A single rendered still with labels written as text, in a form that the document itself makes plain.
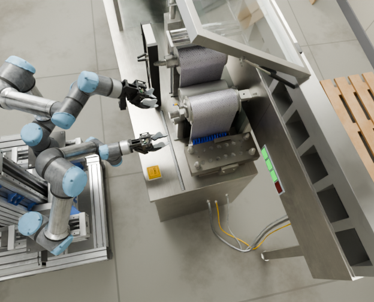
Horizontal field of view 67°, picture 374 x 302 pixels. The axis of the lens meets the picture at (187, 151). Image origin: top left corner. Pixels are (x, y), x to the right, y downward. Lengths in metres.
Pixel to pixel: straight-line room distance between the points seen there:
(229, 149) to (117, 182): 1.32
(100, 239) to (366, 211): 1.82
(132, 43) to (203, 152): 1.02
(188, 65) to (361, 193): 0.93
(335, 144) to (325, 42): 2.92
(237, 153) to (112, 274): 1.46
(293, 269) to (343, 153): 1.75
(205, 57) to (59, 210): 0.99
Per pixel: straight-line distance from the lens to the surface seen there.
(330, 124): 1.09
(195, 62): 1.46
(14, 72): 1.48
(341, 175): 1.04
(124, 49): 2.17
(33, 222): 1.60
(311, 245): 1.37
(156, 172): 1.65
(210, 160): 1.58
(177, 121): 1.54
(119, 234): 2.54
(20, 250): 1.95
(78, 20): 3.81
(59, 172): 1.26
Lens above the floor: 2.49
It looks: 67 degrees down
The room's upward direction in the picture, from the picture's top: 7 degrees clockwise
